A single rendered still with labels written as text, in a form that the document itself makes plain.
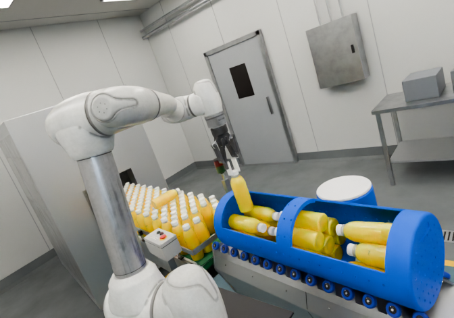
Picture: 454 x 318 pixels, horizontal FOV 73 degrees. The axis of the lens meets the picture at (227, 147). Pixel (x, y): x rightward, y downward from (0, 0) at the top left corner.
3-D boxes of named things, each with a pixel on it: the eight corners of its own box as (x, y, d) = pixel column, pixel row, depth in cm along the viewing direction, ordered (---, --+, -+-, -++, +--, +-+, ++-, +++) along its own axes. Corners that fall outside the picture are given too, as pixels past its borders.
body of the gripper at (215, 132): (215, 128, 133) (223, 148, 135) (230, 121, 138) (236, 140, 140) (205, 129, 139) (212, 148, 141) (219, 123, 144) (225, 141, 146)
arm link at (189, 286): (220, 360, 83) (197, 290, 79) (164, 355, 90) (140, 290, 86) (238, 314, 98) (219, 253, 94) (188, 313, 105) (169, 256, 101)
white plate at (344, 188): (312, 183, 179) (313, 185, 179) (321, 205, 153) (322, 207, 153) (361, 170, 174) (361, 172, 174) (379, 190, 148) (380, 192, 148)
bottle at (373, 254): (419, 279, 90) (357, 262, 104) (422, 254, 91) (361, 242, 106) (411, 275, 85) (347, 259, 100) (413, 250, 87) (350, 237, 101)
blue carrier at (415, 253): (420, 335, 85) (402, 244, 79) (222, 256, 153) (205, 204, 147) (450, 274, 102) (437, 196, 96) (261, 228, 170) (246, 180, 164)
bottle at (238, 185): (239, 214, 146) (227, 179, 141) (240, 207, 153) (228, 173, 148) (254, 210, 144) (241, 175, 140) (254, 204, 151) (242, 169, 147)
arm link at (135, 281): (161, 350, 89) (103, 346, 98) (186, 311, 104) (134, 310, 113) (77, 88, 79) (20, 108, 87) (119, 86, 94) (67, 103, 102)
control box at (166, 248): (167, 262, 157) (159, 244, 155) (150, 252, 173) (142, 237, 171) (182, 250, 163) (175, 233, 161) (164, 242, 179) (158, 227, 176)
